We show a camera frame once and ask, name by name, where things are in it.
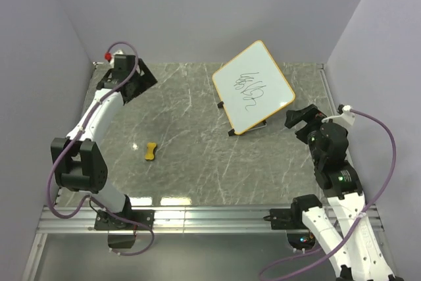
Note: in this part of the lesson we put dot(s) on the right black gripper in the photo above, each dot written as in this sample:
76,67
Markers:
310,114

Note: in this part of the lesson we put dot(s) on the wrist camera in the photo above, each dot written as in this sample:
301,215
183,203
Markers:
120,61
345,117

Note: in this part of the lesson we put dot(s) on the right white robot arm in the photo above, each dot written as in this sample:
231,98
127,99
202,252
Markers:
352,249

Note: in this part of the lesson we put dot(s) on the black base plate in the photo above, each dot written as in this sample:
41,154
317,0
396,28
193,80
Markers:
138,219
283,219

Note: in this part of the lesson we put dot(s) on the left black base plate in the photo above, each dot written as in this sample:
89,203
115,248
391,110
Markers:
138,219

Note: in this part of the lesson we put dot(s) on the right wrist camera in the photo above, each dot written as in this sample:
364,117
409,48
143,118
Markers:
345,117

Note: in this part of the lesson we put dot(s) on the yellow bone-shaped eraser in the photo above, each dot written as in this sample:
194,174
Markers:
151,148

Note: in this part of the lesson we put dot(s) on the aluminium mounting rail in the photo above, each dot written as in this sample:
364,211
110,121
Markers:
226,219

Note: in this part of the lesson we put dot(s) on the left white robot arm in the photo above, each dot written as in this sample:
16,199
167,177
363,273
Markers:
78,163

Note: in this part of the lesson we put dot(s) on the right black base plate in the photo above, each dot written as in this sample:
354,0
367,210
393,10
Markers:
283,219

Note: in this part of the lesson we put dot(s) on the yellow-framed whiteboard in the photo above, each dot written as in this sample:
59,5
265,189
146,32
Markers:
251,88

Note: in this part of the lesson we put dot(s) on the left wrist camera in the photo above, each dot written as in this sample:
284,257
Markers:
120,61

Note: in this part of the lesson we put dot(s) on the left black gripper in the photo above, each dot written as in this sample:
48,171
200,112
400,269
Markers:
146,80

